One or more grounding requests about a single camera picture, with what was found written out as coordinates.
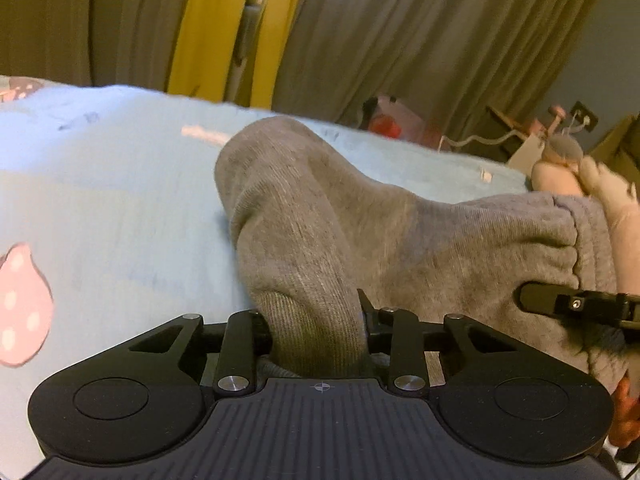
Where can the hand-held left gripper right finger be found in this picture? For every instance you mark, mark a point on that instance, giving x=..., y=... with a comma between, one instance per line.
x=371, y=327

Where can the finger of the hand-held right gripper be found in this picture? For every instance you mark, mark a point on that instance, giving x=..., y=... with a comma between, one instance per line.
x=540, y=300

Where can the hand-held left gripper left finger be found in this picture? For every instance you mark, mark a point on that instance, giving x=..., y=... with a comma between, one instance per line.
x=250, y=332

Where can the grey pants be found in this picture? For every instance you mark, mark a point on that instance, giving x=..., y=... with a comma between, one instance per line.
x=325, y=235

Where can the person's right forearm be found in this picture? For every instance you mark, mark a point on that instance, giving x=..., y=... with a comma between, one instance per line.
x=627, y=265

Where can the person's right hand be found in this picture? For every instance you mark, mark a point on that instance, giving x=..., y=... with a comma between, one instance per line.
x=605, y=185

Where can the orange object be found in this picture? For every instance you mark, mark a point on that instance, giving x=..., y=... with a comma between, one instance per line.
x=629, y=410

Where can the blue mushroom print bedsheet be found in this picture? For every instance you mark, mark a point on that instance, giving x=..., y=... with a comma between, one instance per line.
x=125, y=185

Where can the red and pink bag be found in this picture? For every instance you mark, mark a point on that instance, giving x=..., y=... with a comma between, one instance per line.
x=395, y=120

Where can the grey curtain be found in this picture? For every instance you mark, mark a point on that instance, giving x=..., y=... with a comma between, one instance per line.
x=425, y=35
x=100, y=20

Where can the yellow curtain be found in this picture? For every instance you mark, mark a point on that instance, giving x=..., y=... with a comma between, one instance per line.
x=205, y=25
x=280, y=25

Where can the wall socket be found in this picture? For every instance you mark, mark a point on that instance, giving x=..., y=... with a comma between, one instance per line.
x=584, y=116

